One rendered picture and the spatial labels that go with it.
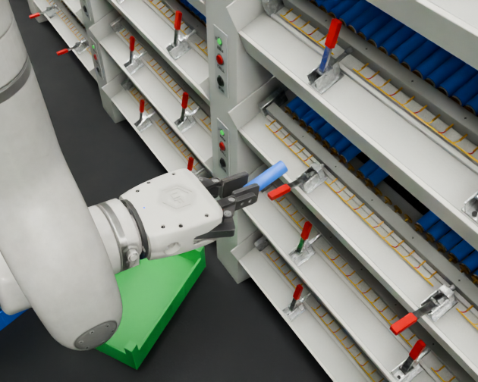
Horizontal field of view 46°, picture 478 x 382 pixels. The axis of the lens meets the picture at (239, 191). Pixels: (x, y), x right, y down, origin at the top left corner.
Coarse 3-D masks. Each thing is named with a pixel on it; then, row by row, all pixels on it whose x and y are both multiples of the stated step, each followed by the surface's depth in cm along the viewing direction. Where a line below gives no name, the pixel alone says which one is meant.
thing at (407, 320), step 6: (432, 300) 71; (426, 306) 72; (432, 306) 72; (414, 312) 71; (420, 312) 71; (426, 312) 71; (402, 318) 70; (408, 318) 70; (414, 318) 70; (396, 324) 70; (402, 324) 70; (408, 324) 70; (396, 330) 69; (402, 330) 70
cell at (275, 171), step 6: (282, 162) 76; (270, 168) 76; (276, 168) 76; (282, 168) 76; (264, 174) 76; (270, 174) 76; (276, 174) 76; (282, 174) 76; (252, 180) 76; (258, 180) 75; (264, 180) 75; (270, 180) 76; (264, 186) 76
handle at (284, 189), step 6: (306, 174) 86; (294, 180) 87; (300, 180) 87; (306, 180) 87; (282, 186) 86; (288, 186) 86; (294, 186) 86; (270, 192) 85; (276, 192) 85; (282, 192) 85; (288, 192) 86; (270, 198) 85; (276, 198) 85
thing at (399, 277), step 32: (256, 96) 96; (288, 96) 99; (256, 128) 98; (288, 160) 93; (352, 160) 89; (320, 192) 88; (384, 192) 84; (352, 224) 83; (384, 256) 79; (416, 288) 76; (448, 320) 72; (448, 352) 74
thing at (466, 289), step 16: (272, 112) 95; (288, 128) 93; (304, 144) 90; (304, 160) 90; (320, 160) 88; (336, 160) 87; (336, 176) 86; (352, 176) 84; (336, 192) 86; (352, 192) 85; (368, 192) 82; (352, 208) 84; (384, 208) 80; (400, 224) 78; (416, 240) 76; (432, 256) 75; (448, 272) 73; (464, 288) 71
